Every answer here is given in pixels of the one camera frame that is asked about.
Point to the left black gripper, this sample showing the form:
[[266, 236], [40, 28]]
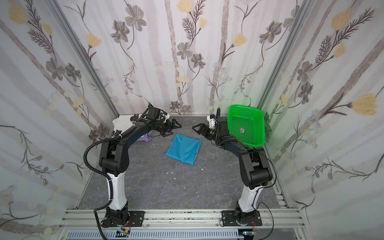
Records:
[[166, 125]]

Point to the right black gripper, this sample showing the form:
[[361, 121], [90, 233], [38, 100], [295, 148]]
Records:
[[205, 130]]

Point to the teal blue t-shirt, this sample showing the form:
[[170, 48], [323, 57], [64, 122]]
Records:
[[184, 149]]

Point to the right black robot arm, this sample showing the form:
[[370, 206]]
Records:
[[255, 171]]

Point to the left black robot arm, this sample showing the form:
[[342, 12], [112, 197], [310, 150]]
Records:
[[114, 159]]

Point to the purple folded t-shirt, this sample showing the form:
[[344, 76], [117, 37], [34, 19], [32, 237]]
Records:
[[146, 137]]

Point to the green plastic basket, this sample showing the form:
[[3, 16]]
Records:
[[247, 124]]

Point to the white printed folded t-shirt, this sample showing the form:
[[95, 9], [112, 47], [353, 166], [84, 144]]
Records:
[[122, 123]]

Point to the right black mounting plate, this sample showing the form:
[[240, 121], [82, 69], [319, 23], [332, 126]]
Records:
[[236, 218]]

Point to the black mounting plate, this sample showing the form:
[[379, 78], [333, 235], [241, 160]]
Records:
[[132, 219], [236, 218]]

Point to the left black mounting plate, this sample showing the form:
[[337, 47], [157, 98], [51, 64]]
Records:
[[132, 219]]

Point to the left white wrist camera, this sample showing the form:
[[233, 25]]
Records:
[[164, 116]]

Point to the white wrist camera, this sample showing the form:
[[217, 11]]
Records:
[[164, 116], [212, 120]]

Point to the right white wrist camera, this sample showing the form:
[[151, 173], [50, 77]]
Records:
[[212, 120]]

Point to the white slotted cable duct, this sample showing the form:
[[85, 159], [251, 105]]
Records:
[[188, 234]]

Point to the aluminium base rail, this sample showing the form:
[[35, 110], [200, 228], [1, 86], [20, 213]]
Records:
[[211, 219]]

